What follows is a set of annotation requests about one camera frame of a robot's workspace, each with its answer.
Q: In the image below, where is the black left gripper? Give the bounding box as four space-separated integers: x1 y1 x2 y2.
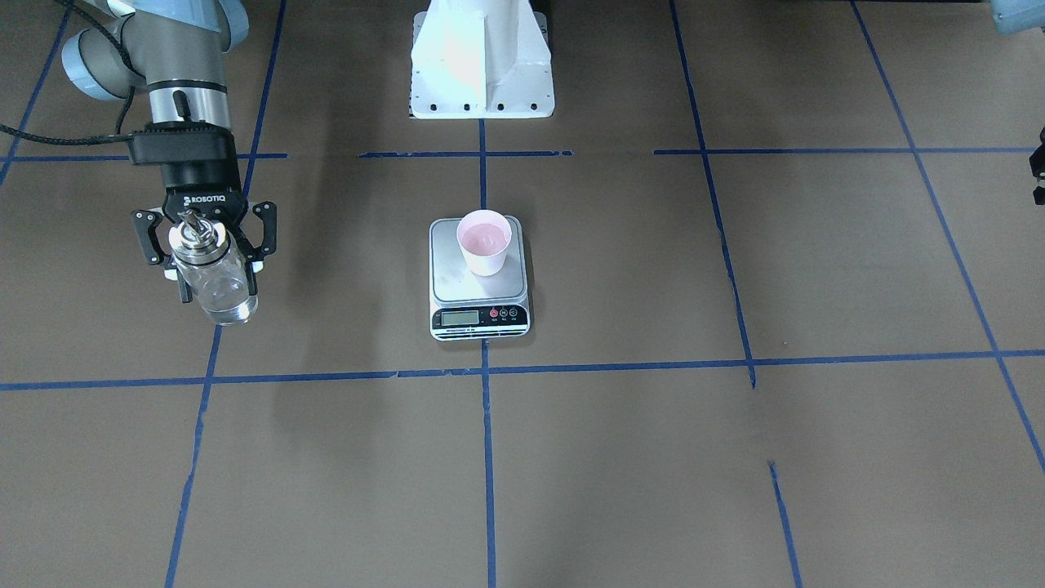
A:
1029 146 1045 206

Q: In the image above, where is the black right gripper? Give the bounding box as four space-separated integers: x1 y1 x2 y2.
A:
131 159 278 304

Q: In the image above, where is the pink plastic cup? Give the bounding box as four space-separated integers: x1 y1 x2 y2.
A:
456 211 513 278

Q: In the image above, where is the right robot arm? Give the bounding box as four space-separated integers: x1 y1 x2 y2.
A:
62 1 277 324

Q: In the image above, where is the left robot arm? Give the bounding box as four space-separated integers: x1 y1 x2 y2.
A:
989 1 1044 206

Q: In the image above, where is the silver digital kitchen scale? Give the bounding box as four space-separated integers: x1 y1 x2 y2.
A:
429 216 532 342

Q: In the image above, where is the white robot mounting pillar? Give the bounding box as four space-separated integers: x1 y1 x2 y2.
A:
408 1 556 120

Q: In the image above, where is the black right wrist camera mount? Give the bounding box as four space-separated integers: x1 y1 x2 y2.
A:
127 122 238 165

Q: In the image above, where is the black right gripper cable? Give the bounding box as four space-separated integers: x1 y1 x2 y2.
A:
0 0 156 146

